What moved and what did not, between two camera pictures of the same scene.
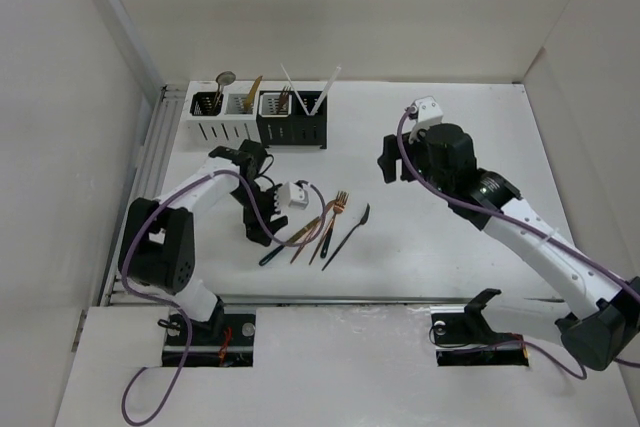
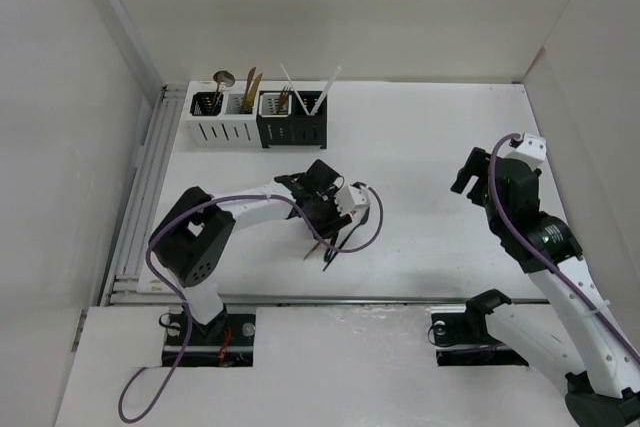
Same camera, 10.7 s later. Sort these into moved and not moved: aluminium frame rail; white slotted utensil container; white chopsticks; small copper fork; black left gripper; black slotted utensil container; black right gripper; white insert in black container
Moved: black right gripper; black left gripper
Not moved: white insert in black container; small copper fork; white chopsticks; aluminium frame rail; white slotted utensil container; black slotted utensil container
